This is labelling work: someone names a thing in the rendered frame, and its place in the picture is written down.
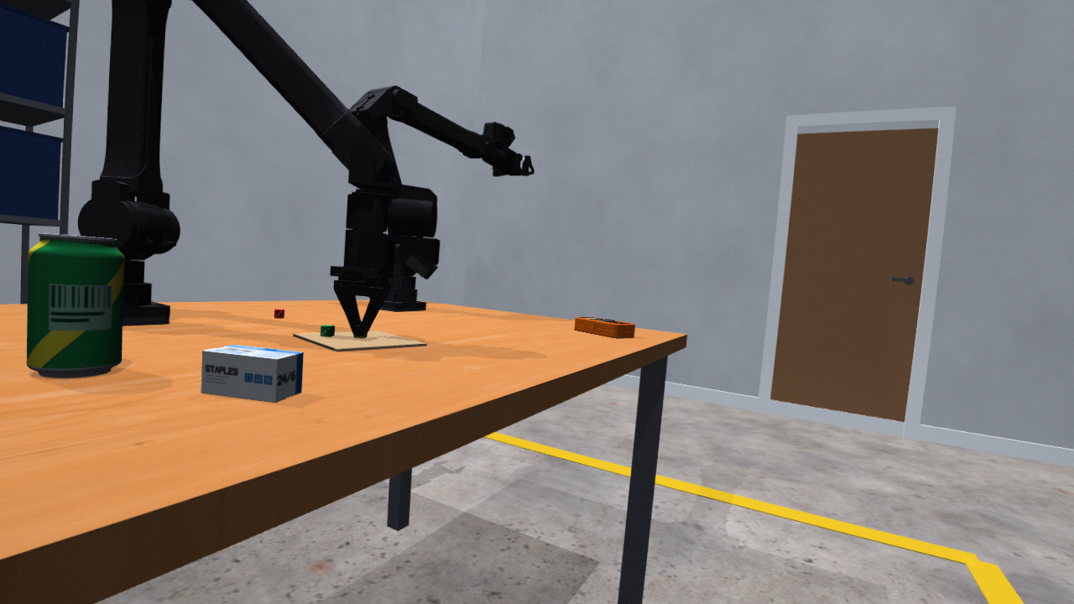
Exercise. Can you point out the beige flat mat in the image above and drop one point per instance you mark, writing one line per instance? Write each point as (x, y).
(344, 341)

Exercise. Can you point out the green soda can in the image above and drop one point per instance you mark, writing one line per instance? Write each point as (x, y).
(75, 306)

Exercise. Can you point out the orange digital multimeter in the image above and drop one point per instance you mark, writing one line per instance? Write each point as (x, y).
(593, 325)

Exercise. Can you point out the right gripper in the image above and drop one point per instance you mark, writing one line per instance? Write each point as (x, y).
(372, 283)

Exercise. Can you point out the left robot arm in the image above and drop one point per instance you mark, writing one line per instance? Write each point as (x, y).
(399, 105)

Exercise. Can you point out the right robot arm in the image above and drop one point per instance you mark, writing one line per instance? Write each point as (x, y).
(147, 226)

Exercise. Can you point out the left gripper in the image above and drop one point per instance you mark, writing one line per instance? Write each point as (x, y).
(510, 168)

